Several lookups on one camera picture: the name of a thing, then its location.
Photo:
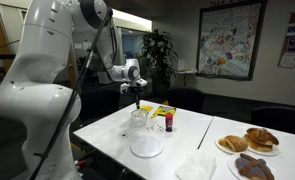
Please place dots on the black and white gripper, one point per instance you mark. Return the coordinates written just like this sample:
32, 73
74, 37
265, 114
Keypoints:
134, 87

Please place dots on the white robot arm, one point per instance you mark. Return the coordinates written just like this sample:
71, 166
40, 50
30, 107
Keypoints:
28, 93

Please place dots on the clear glass bowl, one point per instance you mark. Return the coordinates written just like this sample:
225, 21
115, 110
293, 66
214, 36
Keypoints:
138, 121

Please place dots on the yellow sticky note pad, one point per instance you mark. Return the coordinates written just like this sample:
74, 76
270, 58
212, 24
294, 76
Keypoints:
148, 108

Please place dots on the yellow Crayola marker box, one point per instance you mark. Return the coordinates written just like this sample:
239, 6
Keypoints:
163, 110

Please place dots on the pile of sugar packets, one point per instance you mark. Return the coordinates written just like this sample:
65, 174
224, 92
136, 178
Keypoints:
156, 127

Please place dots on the black chair far left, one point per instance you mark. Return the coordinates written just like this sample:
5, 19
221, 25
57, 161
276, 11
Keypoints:
98, 103

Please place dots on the black chair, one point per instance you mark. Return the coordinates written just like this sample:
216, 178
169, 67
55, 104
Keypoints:
98, 103
186, 98
278, 118

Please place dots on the white round plate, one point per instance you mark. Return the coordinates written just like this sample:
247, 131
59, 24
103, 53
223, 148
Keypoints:
146, 147

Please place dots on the potted green plant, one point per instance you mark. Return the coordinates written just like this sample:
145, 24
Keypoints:
158, 48

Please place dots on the black chair far middle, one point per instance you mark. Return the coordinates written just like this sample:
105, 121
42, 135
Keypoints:
186, 98

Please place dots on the black tripod pole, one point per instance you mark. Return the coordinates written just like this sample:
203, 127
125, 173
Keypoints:
43, 156

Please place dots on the white paper napkins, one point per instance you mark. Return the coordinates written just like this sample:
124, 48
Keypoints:
199, 165

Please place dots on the plate with croissant rolls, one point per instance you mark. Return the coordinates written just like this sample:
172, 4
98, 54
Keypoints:
232, 144

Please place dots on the plate with chocolate bread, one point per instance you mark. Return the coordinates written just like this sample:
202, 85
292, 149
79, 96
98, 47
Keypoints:
246, 167

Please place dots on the plate with brown bread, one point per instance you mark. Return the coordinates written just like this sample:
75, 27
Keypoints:
261, 141

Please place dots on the black chair right side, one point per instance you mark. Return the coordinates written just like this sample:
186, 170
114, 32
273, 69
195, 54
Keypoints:
278, 118

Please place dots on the framed colourful wall poster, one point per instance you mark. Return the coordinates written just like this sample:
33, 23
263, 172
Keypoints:
228, 39

